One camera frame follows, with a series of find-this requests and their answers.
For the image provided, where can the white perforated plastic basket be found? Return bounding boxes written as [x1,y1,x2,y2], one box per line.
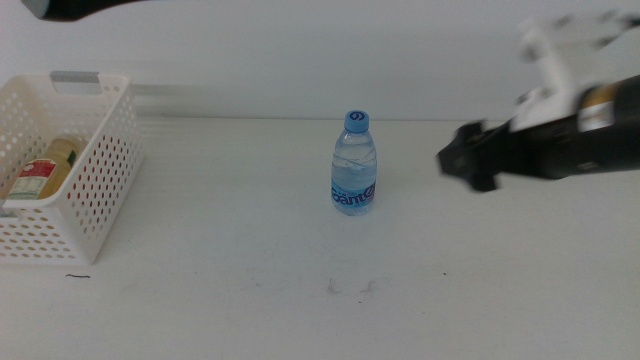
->
[0,71,145,266]

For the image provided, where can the yellow liquid bottle white cap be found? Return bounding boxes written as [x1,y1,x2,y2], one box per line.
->
[5,137,84,201]

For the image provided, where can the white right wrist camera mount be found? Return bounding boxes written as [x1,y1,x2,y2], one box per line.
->
[509,19,589,132]

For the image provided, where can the small water bottle blue cap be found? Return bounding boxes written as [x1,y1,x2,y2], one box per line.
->
[330,109,378,217]

